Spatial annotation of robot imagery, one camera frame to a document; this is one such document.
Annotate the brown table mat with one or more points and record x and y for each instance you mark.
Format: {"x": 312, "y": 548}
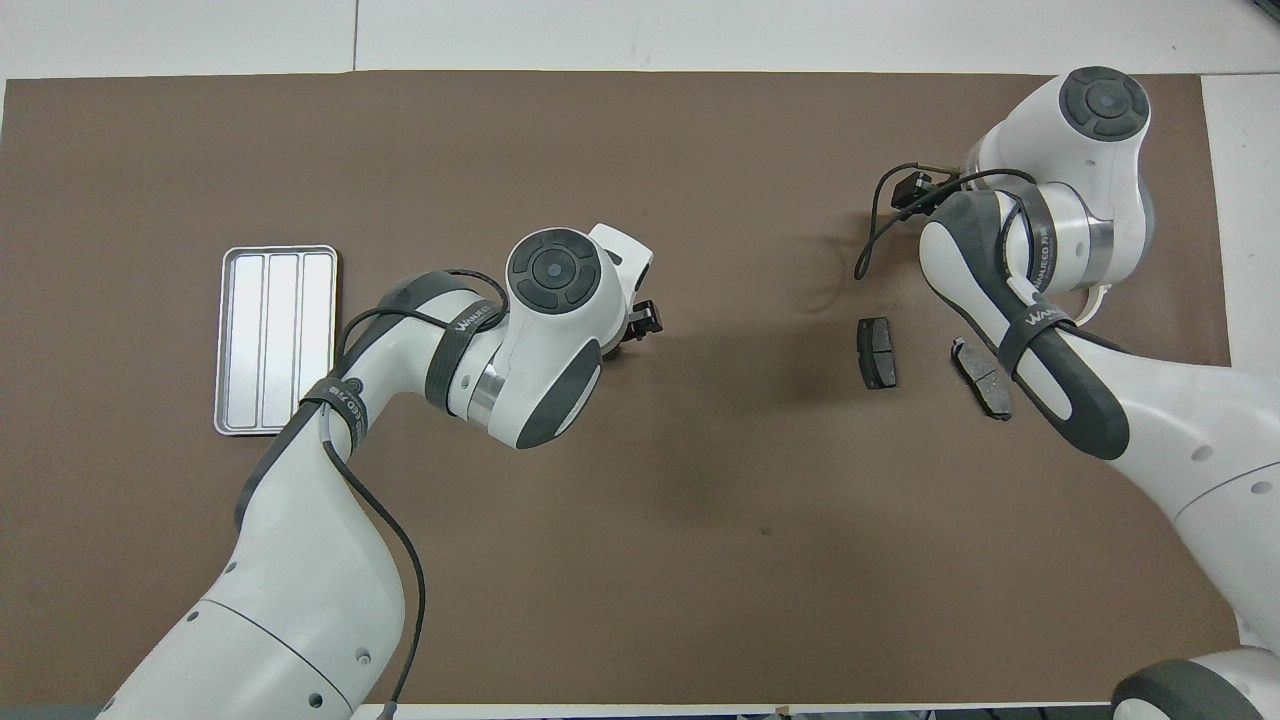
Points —
{"x": 700, "y": 550}

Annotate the white semicircular plastic bracket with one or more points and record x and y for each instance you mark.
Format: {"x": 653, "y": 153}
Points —
{"x": 1100, "y": 302}

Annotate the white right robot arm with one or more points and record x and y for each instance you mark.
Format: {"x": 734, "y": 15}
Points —
{"x": 1200, "y": 450}

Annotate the silver metal tray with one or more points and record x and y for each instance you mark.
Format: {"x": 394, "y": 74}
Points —
{"x": 260, "y": 330}

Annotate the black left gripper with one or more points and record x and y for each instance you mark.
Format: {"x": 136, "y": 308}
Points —
{"x": 645, "y": 320}

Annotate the grey curved brake pad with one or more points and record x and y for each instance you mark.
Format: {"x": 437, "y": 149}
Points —
{"x": 978, "y": 372}

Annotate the dark rectangular brake pad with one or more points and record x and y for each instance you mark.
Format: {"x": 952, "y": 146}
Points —
{"x": 877, "y": 352}

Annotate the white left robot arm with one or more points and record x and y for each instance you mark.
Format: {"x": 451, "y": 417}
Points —
{"x": 300, "y": 600}

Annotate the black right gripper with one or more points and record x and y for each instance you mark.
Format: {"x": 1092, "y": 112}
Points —
{"x": 912, "y": 190}

